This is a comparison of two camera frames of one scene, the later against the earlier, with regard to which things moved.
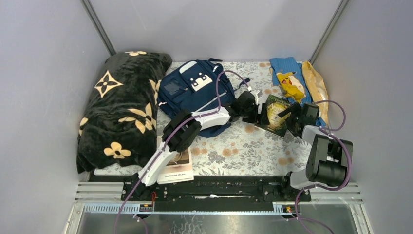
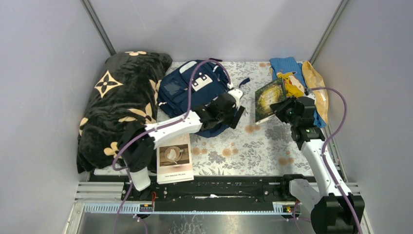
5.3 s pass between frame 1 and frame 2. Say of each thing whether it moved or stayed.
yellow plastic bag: stayed
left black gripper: moved
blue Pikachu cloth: stayed
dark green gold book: moved
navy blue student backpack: stayed
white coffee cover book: stayed
